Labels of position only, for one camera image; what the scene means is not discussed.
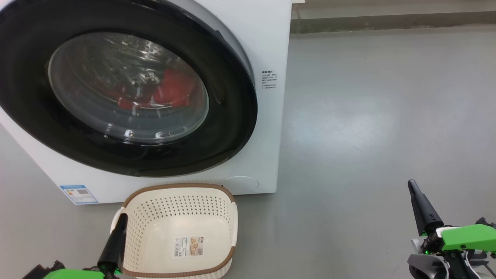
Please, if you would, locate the black round glass washer door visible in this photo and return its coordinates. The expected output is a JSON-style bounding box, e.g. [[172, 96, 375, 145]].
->
[[0, 0, 258, 178]]

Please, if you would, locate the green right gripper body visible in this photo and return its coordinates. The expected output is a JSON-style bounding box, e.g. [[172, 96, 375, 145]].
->
[[420, 224, 496, 256]]

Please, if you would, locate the printed text label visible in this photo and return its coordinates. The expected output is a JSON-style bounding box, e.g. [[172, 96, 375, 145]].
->
[[261, 71, 278, 90]]

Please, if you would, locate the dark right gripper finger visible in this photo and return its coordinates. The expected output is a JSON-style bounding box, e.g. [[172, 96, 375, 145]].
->
[[407, 179, 444, 236]]

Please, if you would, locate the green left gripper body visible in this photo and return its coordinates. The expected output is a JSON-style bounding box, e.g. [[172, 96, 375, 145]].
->
[[42, 269, 121, 279]]

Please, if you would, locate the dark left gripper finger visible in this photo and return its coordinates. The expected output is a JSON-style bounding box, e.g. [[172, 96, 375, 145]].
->
[[97, 212, 129, 273]]

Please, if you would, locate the cream laundry basket brown rim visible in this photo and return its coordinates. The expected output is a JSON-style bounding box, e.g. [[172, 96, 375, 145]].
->
[[110, 183, 238, 279]]

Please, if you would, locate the red garment with white trim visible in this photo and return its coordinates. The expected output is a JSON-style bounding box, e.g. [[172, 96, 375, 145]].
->
[[105, 69, 195, 111]]

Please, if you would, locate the blue energy label sticker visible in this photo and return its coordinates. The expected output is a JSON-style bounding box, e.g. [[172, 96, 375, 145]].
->
[[59, 185, 99, 205]]

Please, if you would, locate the white front-load washing machine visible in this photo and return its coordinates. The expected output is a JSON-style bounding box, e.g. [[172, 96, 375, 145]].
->
[[0, 0, 293, 205]]

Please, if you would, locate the round drain filter cover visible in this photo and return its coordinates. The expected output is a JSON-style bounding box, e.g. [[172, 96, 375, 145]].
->
[[221, 176, 259, 195]]

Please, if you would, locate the printed product label sticker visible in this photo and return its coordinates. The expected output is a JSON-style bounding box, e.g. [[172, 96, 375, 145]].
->
[[173, 236, 204, 258]]

